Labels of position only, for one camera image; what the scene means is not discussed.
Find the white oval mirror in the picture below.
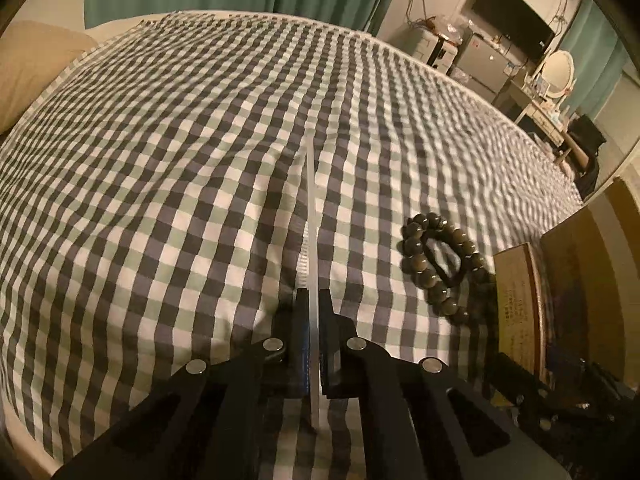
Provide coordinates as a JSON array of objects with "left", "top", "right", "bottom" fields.
[{"left": 537, "top": 50, "right": 575, "bottom": 98}]

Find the black chair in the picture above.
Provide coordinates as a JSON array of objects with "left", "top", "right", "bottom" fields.
[{"left": 552, "top": 114, "right": 608, "bottom": 191}]

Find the grey mini fridge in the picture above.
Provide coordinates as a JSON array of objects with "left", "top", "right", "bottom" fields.
[{"left": 450, "top": 30, "right": 523, "bottom": 96}]

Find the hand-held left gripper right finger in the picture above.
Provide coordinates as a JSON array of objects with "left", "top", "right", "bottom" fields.
[{"left": 320, "top": 290, "right": 571, "bottom": 480}]

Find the black television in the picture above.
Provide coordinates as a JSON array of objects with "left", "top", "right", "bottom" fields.
[{"left": 471, "top": 0, "right": 556, "bottom": 61}]

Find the beige pillow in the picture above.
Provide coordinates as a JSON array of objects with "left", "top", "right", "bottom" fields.
[{"left": 0, "top": 21, "right": 98, "bottom": 136}]

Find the white vanity desk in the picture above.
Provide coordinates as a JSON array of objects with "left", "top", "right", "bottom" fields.
[{"left": 495, "top": 80, "right": 571, "bottom": 146}]

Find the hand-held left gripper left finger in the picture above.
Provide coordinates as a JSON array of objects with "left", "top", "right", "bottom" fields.
[{"left": 50, "top": 287, "right": 311, "bottom": 480}]

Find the large cardboard box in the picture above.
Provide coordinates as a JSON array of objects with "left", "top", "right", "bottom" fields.
[{"left": 539, "top": 175, "right": 640, "bottom": 406}]

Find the dark bead bracelet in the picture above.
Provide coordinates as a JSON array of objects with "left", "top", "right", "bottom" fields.
[{"left": 400, "top": 211, "right": 493, "bottom": 326}]

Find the white bed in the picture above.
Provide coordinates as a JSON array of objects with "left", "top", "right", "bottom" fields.
[{"left": 0, "top": 10, "right": 506, "bottom": 476}]

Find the brown kraft box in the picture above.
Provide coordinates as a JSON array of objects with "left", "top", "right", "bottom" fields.
[{"left": 492, "top": 241, "right": 551, "bottom": 386}]

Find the checkered cloth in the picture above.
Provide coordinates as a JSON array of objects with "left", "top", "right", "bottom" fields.
[{"left": 0, "top": 10, "right": 586, "bottom": 480}]

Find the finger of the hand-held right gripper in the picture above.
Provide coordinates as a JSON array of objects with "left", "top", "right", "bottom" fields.
[{"left": 487, "top": 352, "right": 556, "bottom": 431}]

